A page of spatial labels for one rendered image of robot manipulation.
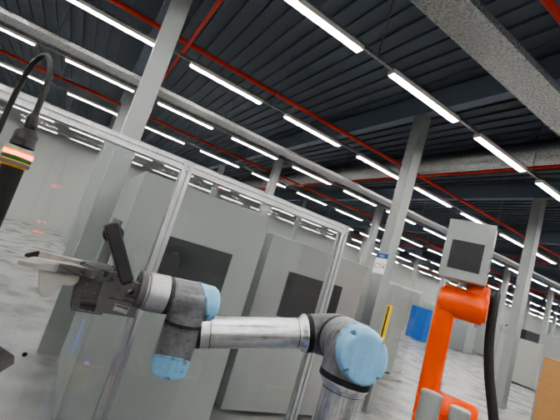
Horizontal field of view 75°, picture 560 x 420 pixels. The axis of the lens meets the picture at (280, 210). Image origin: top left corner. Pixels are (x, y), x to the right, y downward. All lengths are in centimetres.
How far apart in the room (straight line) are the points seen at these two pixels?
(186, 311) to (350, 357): 35
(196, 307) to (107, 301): 16
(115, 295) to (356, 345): 49
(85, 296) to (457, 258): 380
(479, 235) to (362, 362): 349
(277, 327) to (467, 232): 348
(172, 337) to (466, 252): 368
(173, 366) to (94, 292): 21
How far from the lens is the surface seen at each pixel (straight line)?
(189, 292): 77
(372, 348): 85
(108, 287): 73
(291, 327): 95
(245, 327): 92
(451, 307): 427
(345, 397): 88
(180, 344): 79
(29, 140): 74
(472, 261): 419
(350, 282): 513
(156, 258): 150
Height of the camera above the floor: 177
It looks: 8 degrees up
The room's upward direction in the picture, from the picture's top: 17 degrees clockwise
